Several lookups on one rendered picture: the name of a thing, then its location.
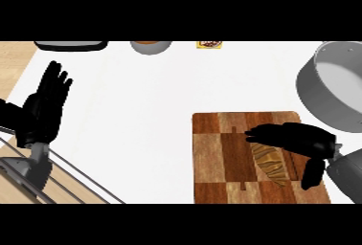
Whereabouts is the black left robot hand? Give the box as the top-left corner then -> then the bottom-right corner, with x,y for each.
0,60 -> 75,149

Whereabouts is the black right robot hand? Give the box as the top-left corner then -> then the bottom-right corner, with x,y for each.
244,122 -> 338,191

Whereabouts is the brown striped croissant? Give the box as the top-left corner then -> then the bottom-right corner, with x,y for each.
248,142 -> 291,188

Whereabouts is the checkered wooden cutting board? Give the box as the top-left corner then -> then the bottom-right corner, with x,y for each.
191,111 -> 333,205

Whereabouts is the grey metal pot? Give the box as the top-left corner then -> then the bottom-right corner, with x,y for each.
296,40 -> 362,134

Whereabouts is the grey round cup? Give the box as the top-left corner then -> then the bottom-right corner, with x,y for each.
129,40 -> 173,56

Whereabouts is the yellow printed packet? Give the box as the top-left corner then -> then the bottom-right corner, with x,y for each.
195,40 -> 223,50

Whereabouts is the grey metal rail rack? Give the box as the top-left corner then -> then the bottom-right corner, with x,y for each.
0,125 -> 127,205

